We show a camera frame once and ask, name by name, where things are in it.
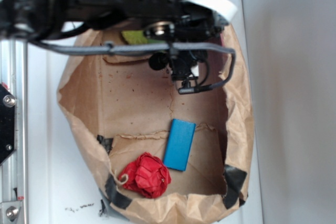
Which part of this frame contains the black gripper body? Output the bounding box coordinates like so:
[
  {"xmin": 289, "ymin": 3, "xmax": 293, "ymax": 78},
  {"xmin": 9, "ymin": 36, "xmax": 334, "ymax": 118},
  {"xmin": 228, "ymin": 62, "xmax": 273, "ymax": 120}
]
[{"xmin": 115, "ymin": 0, "xmax": 238, "ymax": 44}]

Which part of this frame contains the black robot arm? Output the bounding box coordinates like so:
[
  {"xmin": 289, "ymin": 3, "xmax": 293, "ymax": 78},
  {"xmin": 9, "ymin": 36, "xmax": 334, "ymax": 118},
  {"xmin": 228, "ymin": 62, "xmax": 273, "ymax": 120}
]
[{"xmin": 1, "ymin": 0, "xmax": 237, "ymax": 41}]

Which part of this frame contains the green plush toy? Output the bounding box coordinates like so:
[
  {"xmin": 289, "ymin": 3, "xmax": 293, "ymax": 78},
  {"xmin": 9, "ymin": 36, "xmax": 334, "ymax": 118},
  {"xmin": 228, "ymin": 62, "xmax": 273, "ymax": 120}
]
[{"xmin": 121, "ymin": 30, "xmax": 160, "ymax": 45}]

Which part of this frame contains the blue rectangular block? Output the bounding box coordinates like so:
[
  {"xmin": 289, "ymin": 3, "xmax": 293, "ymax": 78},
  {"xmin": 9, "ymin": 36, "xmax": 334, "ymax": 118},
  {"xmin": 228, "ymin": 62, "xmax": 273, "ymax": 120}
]
[{"xmin": 163, "ymin": 119, "xmax": 196, "ymax": 172}]

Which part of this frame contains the red crumpled paper ball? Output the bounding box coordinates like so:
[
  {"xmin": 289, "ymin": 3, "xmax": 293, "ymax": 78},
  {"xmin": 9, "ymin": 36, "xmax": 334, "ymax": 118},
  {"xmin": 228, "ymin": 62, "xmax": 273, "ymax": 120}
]
[{"xmin": 118, "ymin": 152, "xmax": 171, "ymax": 198}]

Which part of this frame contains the black mounting plate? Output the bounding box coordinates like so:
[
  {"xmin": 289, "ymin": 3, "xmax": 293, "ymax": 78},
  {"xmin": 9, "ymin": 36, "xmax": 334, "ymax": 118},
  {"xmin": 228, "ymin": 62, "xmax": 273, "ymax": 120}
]
[{"xmin": 0, "ymin": 83, "xmax": 17, "ymax": 165}]

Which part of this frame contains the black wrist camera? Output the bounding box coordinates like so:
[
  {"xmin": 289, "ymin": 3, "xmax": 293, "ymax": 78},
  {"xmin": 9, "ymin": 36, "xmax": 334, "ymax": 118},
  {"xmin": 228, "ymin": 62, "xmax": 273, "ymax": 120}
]
[{"xmin": 149, "ymin": 50, "xmax": 209, "ymax": 88}]

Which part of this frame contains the grey braided cable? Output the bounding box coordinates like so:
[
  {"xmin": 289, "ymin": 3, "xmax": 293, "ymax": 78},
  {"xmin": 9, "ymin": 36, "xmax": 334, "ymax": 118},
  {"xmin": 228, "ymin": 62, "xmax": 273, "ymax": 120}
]
[{"xmin": 27, "ymin": 39, "xmax": 237, "ymax": 94}]

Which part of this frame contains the aluminium frame rail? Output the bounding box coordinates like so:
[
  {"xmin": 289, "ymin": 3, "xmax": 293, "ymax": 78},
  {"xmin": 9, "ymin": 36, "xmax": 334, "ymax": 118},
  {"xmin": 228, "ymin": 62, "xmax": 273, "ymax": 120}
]
[{"xmin": 1, "ymin": 40, "xmax": 28, "ymax": 223}]

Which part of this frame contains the metal corner bracket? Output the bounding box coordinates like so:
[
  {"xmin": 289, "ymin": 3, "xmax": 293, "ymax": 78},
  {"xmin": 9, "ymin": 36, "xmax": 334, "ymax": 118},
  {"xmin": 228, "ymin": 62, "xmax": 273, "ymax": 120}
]
[{"xmin": 1, "ymin": 201, "xmax": 22, "ymax": 224}]

